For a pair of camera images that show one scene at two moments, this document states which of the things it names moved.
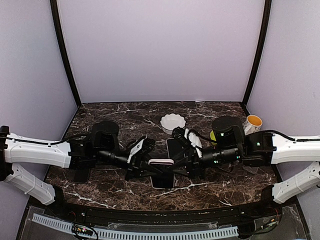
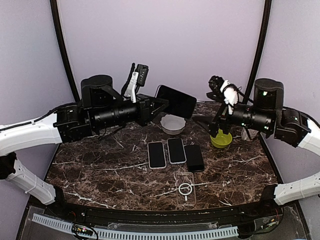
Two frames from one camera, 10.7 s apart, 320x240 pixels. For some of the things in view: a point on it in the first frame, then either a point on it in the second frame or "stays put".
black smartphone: (164, 180) to (156, 155)
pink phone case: (165, 179) to (156, 155)
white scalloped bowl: (170, 121) stays put
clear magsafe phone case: (253, 170) to (186, 190)
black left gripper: (138, 166) to (147, 114)
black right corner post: (264, 47) stays put
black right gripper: (194, 166) to (222, 115)
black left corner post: (59, 29) stays put
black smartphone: (81, 176) to (180, 104)
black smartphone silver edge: (175, 149) stays put
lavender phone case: (175, 150) stays put
